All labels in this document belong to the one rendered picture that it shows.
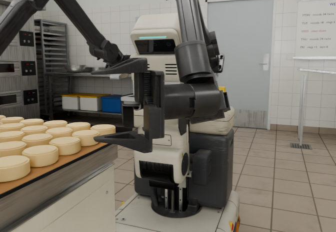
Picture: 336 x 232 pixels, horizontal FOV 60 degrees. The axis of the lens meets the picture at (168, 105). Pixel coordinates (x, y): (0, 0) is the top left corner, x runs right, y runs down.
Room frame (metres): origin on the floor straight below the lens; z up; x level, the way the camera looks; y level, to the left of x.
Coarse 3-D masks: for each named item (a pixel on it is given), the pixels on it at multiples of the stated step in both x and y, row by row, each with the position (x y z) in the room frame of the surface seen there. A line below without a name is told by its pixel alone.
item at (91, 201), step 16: (96, 176) 0.54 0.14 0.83; (112, 176) 0.59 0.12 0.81; (64, 192) 0.45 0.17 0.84; (80, 192) 0.49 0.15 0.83; (96, 192) 0.53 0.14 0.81; (112, 192) 0.59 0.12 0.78; (48, 208) 0.41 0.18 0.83; (64, 208) 0.45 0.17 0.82; (80, 208) 0.48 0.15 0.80; (96, 208) 0.53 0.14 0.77; (112, 208) 0.59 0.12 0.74; (16, 224) 0.36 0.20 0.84; (32, 224) 0.38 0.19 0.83; (48, 224) 0.41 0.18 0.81; (64, 224) 0.44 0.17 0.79; (80, 224) 0.48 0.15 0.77; (96, 224) 0.53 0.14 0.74; (112, 224) 0.59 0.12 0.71
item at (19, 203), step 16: (112, 144) 0.61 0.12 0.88; (80, 160) 0.50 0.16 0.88; (96, 160) 0.55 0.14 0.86; (112, 160) 0.61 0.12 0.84; (48, 176) 0.43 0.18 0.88; (64, 176) 0.46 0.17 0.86; (80, 176) 0.50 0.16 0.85; (16, 192) 0.37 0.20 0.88; (32, 192) 0.40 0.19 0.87; (48, 192) 0.43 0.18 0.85; (0, 208) 0.35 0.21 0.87; (16, 208) 0.37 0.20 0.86; (32, 208) 0.39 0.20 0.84; (0, 224) 0.34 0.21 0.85
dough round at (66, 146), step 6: (60, 138) 0.49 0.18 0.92; (66, 138) 0.49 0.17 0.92; (72, 138) 0.49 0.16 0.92; (78, 138) 0.49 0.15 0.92; (54, 144) 0.46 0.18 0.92; (60, 144) 0.45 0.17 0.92; (66, 144) 0.46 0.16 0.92; (72, 144) 0.46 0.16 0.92; (78, 144) 0.47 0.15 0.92; (60, 150) 0.45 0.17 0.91; (66, 150) 0.45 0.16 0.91; (72, 150) 0.46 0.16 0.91; (78, 150) 0.47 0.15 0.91
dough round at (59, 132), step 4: (52, 128) 0.57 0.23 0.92; (56, 128) 0.57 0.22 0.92; (60, 128) 0.57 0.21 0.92; (64, 128) 0.57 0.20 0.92; (68, 128) 0.57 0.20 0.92; (48, 132) 0.53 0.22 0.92; (52, 132) 0.53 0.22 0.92; (56, 132) 0.53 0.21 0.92; (60, 132) 0.53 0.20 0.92; (64, 132) 0.54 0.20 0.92; (68, 132) 0.54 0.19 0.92; (72, 132) 0.56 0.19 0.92; (52, 136) 0.53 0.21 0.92; (56, 136) 0.53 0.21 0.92; (60, 136) 0.53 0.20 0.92; (64, 136) 0.53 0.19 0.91; (68, 136) 0.54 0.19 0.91
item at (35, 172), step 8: (96, 144) 0.52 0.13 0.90; (104, 144) 0.52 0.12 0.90; (80, 152) 0.47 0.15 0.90; (64, 160) 0.43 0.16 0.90; (32, 168) 0.40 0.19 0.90; (40, 168) 0.40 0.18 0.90; (48, 168) 0.40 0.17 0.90; (24, 176) 0.37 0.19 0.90; (32, 176) 0.37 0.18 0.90; (0, 184) 0.34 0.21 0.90; (8, 184) 0.34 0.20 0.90; (16, 184) 0.34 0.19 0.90; (0, 192) 0.32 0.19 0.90
